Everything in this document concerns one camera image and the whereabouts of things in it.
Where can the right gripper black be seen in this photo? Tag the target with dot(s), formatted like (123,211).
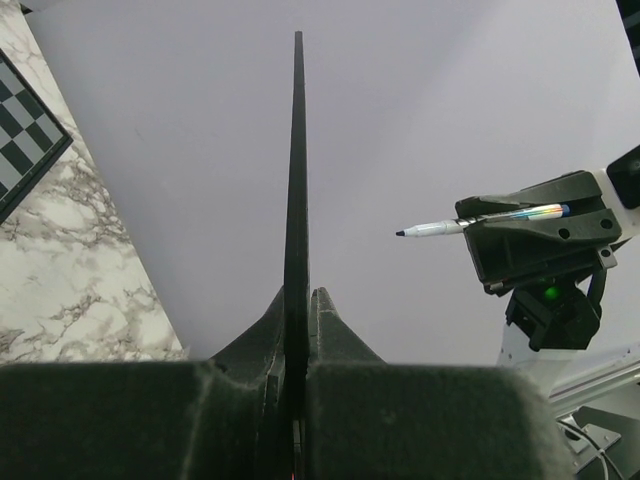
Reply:
(534,256)

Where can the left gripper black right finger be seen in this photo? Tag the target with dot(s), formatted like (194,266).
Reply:
(367,419)

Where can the whiteboard with black frame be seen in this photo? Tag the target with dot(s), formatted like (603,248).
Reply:
(296,264)

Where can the black grey chessboard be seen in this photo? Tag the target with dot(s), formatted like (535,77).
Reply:
(32,138)

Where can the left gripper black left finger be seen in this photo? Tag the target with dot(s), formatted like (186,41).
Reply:
(216,419)

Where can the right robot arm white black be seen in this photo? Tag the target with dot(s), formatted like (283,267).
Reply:
(619,183)

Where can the blue whiteboard marker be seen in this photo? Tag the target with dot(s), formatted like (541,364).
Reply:
(459,225)

